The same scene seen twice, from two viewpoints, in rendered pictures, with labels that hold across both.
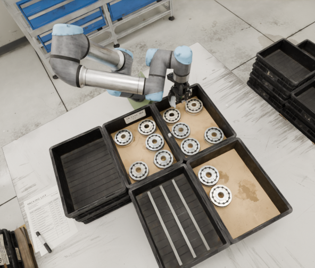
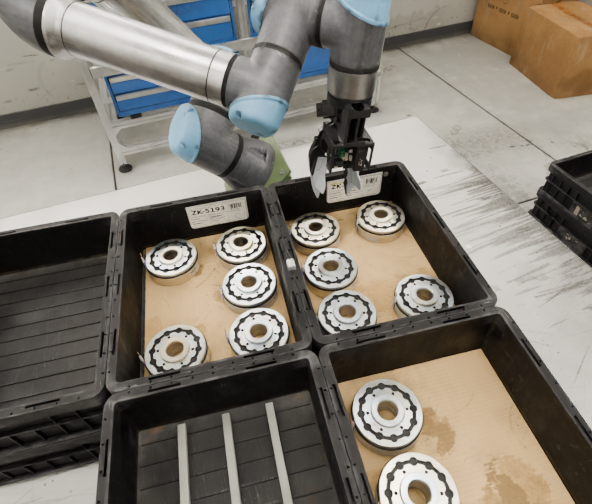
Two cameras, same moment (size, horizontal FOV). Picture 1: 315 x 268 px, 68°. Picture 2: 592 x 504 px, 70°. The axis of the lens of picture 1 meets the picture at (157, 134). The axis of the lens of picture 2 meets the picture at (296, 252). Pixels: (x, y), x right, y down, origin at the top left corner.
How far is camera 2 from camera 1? 0.53 m
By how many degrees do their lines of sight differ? 14
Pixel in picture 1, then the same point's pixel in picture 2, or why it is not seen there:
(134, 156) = (184, 312)
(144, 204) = (156, 467)
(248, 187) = (521, 489)
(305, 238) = not seen: outside the picture
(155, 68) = (273, 25)
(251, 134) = (532, 329)
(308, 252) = not seen: outside the picture
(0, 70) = (33, 143)
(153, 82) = (258, 65)
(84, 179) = (20, 347)
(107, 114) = not seen: hidden behind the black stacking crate
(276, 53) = not seen: outside the picture
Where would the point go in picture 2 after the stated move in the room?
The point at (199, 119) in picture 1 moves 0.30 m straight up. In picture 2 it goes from (390, 255) to (412, 122)
